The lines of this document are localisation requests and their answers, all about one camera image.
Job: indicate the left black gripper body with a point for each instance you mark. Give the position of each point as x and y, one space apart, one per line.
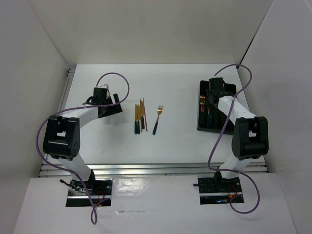
111 110

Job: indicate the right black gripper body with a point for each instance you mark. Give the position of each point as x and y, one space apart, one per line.
210 93

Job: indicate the gold fork green handle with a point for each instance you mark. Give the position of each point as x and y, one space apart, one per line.
203 107
159 112
201 103

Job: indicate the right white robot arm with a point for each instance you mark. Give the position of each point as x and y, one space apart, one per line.
250 136

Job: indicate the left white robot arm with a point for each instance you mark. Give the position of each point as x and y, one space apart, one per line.
62 136

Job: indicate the black cutlery tray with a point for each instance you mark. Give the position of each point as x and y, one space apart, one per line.
217 117

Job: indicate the gold chopstick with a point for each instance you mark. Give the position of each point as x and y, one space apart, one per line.
145 116

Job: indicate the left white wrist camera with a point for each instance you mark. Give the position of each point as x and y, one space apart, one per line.
105 86

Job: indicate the gold knife green handle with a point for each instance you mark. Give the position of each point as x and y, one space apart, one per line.
142 114
138 118
136 121

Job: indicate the aluminium frame rail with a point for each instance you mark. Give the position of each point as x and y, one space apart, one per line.
110 146

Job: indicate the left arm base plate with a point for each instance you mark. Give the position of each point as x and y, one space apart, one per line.
100 193

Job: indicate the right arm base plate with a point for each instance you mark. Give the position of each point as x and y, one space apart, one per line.
212 191

